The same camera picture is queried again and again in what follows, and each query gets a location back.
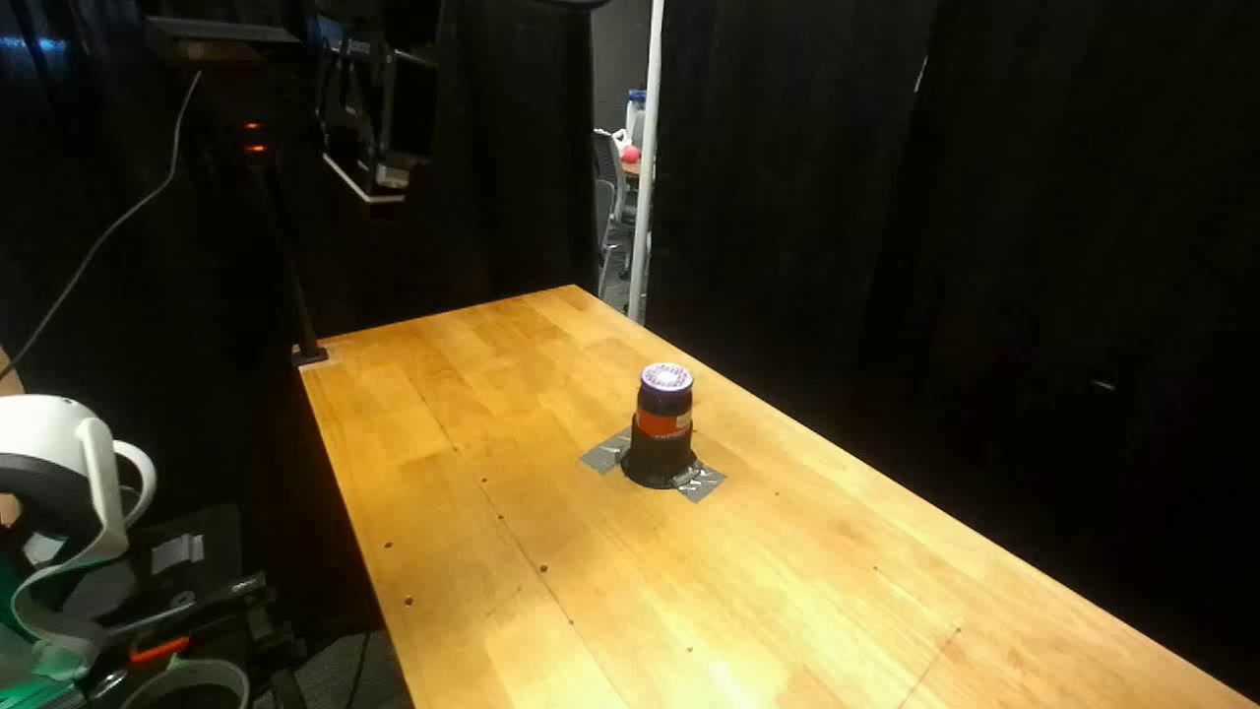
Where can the orange rubber band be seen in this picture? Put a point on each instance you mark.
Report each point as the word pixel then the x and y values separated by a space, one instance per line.
pixel 664 424

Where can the dark cup with purple base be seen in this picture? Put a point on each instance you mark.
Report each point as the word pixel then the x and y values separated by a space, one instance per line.
pixel 664 456

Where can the grey tape piece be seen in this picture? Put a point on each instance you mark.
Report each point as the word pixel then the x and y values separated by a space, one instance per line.
pixel 602 456

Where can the white vertical pole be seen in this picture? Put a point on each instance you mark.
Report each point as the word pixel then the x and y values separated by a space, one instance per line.
pixel 647 158

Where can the white plastic bottle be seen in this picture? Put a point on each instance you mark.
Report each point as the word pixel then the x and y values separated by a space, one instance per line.
pixel 636 113

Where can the black curtain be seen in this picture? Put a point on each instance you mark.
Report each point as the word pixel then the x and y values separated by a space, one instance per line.
pixel 997 197

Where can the black equipment case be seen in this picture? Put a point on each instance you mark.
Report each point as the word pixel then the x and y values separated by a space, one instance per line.
pixel 198 593

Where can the white VR headset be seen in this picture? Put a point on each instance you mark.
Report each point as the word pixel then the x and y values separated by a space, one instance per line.
pixel 59 459

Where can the grey square base plate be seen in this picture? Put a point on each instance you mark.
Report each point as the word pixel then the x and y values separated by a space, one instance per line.
pixel 698 482

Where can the white wall shelf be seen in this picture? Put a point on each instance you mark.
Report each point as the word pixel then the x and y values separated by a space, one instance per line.
pixel 361 183

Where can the black camera tripod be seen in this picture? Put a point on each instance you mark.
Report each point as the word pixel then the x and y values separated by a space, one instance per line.
pixel 282 250

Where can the black camera on tripod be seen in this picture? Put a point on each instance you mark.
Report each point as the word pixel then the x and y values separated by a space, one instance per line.
pixel 218 38

